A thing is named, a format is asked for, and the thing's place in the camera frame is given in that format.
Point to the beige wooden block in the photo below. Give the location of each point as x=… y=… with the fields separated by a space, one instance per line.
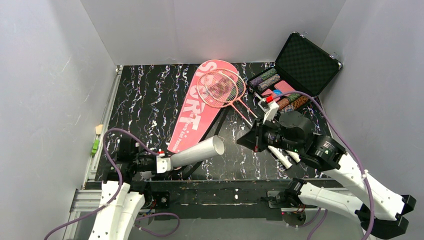
x=99 y=129

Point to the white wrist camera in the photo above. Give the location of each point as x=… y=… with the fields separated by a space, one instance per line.
x=270 y=108
x=163 y=163

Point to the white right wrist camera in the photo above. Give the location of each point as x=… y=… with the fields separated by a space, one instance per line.
x=270 y=108

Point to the black foam-lined case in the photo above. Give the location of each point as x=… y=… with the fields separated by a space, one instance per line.
x=301 y=64

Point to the pink badminton racket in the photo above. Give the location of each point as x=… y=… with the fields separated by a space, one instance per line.
x=232 y=96
x=228 y=102

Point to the pink card deck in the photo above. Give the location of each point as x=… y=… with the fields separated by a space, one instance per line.
x=277 y=89

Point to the white shuttlecock tube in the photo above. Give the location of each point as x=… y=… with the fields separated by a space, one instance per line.
x=208 y=148

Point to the poker chip rows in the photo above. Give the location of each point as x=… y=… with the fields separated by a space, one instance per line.
x=270 y=77

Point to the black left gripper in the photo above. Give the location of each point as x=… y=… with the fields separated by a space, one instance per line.
x=143 y=161

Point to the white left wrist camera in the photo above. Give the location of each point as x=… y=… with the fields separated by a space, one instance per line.
x=163 y=163

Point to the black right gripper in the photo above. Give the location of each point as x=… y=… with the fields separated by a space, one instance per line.
x=260 y=135

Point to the pink racket bag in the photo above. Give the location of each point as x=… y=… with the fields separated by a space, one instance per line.
x=195 y=117

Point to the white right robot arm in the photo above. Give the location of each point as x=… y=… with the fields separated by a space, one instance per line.
x=371 y=204

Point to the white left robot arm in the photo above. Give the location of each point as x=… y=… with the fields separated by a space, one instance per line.
x=120 y=203

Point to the green clip on rail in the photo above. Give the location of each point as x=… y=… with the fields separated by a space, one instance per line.
x=95 y=147

